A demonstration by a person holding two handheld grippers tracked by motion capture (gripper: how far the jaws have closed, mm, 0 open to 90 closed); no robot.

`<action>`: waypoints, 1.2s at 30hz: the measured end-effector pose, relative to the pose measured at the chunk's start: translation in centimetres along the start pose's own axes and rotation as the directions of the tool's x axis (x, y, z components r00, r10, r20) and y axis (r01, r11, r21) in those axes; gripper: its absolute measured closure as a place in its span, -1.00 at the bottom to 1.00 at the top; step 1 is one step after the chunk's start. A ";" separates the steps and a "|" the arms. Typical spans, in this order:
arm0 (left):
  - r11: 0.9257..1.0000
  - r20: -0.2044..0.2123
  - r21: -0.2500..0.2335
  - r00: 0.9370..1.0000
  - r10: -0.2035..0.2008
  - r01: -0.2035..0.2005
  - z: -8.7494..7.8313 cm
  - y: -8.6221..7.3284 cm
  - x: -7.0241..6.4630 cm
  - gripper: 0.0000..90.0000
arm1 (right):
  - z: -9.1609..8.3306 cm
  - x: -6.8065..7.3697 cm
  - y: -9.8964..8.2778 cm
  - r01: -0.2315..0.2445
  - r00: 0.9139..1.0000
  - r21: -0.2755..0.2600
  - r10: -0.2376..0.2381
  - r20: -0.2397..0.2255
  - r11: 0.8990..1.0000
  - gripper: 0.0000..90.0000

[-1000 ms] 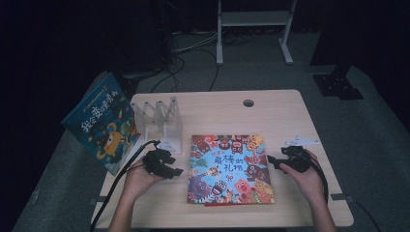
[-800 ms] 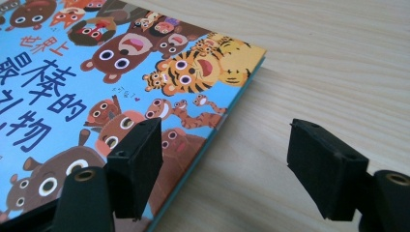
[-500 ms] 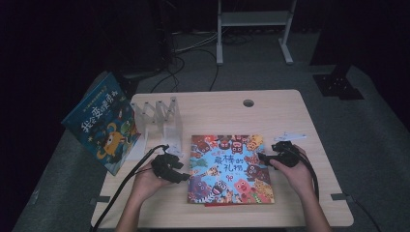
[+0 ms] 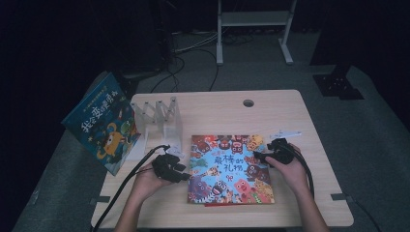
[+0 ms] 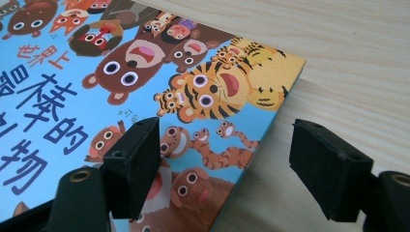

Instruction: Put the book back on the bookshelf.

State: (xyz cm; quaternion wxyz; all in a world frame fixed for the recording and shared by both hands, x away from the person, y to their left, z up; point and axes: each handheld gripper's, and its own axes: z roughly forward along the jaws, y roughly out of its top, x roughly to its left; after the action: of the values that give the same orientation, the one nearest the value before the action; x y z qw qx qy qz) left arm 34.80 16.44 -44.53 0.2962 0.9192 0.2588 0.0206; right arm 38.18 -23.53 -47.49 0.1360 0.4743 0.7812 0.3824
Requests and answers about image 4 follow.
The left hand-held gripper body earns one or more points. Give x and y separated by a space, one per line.
164 167

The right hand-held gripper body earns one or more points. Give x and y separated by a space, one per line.
283 151

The colourful animals picture book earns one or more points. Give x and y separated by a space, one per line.
230 170

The white expandable book rack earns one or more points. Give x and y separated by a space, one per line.
161 122

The blue monster picture book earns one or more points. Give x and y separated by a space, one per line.
103 125

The person's left hand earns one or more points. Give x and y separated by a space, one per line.
146 183

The person's right hand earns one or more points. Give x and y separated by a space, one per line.
293 177

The white metal stand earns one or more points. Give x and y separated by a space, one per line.
254 17

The black stand with base plate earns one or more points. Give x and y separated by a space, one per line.
338 85
127 83

